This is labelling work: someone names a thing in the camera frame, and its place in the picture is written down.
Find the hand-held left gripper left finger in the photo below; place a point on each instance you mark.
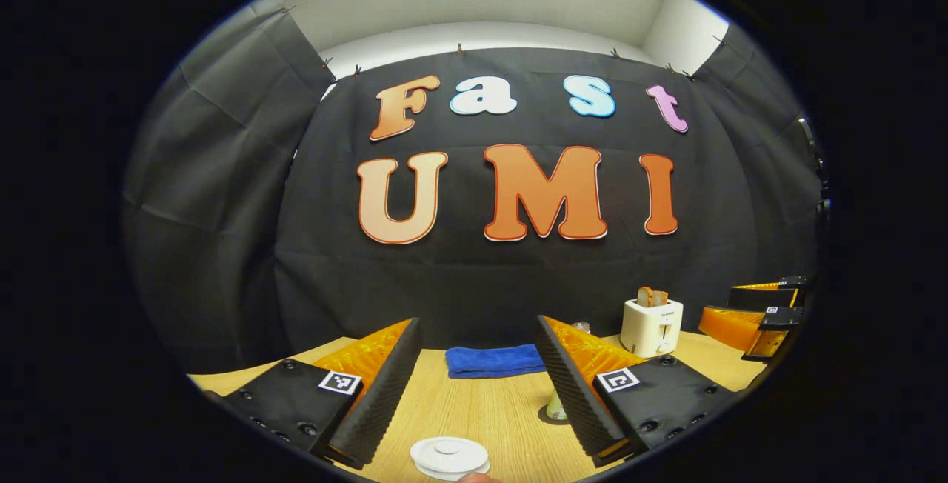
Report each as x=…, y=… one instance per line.
x=385, y=394

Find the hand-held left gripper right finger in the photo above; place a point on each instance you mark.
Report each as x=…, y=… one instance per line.
x=574, y=394

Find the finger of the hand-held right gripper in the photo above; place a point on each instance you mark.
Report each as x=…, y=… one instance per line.
x=778, y=320
x=755, y=298

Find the white green label water bottle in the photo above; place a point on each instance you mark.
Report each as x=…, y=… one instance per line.
x=557, y=405

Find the dark brown round coaster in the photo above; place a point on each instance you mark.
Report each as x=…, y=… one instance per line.
x=548, y=421

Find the blue towel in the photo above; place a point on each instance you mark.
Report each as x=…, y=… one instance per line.
x=492, y=361

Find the brown bread slice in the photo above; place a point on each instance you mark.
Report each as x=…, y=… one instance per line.
x=661, y=298
x=646, y=296

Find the white toaster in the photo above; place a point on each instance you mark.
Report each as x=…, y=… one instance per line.
x=652, y=329

